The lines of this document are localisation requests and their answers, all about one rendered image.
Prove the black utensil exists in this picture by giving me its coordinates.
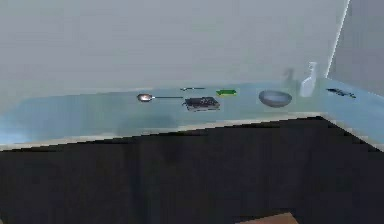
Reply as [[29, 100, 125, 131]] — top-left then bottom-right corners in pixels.
[[325, 87, 357, 99]]

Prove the silver ladle with black handle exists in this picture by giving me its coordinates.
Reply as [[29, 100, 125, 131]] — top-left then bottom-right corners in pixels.
[[136, 93, 184, 103]]

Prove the white spray bottle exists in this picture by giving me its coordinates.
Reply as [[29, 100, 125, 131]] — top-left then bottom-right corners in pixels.
[[299, 61, 318, 98]]

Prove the grey blue mixing bowl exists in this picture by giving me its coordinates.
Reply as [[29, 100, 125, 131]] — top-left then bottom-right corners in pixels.
[[258, 89, 293, 109]]

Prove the green and yellow sponge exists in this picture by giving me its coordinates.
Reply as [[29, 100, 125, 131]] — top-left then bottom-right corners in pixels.
[[215, 88, 238, 98]]

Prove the black kitchen counter cabinet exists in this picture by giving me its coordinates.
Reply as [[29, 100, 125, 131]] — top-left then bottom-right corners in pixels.
[[0, 78, 384, 224]]

